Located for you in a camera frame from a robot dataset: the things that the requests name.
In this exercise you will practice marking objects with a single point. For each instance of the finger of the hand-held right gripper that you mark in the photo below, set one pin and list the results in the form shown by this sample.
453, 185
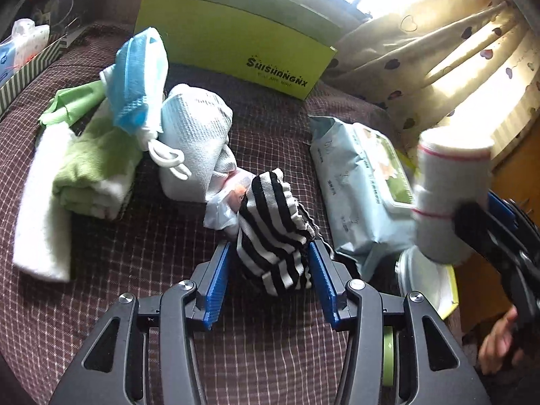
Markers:
485, 236
504, 211

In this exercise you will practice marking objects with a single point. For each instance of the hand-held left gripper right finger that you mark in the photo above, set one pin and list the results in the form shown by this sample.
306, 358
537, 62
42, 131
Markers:
322, 278

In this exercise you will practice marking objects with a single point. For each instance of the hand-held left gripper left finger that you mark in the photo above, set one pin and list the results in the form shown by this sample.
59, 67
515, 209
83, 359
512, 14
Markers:
215, 287

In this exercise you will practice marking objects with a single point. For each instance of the white roll with red stripes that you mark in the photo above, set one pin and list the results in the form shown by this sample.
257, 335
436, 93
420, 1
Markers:
447, 177

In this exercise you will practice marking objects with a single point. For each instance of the black white striped sock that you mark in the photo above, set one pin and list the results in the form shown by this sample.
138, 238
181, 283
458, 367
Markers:
270, 236

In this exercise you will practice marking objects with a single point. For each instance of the white plastic packet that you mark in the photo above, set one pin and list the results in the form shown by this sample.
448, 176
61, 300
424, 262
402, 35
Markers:
219, 215

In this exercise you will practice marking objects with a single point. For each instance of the pale waffle towel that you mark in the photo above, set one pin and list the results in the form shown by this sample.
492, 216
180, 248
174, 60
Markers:
194, 135

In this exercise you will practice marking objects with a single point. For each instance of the white fluffy cloth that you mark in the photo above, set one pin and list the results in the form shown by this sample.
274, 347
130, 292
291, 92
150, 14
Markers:
42, 219

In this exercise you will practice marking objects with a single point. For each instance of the blue face masks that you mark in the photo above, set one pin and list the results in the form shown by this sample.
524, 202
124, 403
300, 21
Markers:
135, 76

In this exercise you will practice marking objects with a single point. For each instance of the person's right hand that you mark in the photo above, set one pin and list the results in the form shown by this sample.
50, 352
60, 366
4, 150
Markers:
498, 341

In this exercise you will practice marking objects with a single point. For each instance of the wooden cabinet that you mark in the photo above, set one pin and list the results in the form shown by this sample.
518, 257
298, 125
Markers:
519, 177

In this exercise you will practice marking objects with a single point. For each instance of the clear round container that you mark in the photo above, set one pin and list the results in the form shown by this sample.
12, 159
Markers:
422, 282

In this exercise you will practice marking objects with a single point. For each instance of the wet wipes pack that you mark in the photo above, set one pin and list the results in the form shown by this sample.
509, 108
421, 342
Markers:
358, 202

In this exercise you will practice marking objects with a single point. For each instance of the heart print curtain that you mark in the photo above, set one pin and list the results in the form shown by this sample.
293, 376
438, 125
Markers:
455, 50

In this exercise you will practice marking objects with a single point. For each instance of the green white folded towel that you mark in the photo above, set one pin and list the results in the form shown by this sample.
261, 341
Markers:
93, 156

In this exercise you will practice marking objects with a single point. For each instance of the light green cloth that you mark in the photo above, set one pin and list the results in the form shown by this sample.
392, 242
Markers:
71, 101

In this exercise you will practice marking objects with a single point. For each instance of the lime green box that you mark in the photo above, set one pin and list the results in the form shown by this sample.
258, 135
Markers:
236, 42

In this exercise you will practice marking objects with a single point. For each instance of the green box lid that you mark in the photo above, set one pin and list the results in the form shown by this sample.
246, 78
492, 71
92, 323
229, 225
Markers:
270, 0

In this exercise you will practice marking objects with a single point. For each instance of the striped box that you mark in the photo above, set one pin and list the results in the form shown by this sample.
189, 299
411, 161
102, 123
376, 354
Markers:
29, 67

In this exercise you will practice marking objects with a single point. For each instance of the white tissue packet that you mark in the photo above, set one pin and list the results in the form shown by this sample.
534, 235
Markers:
29, 33

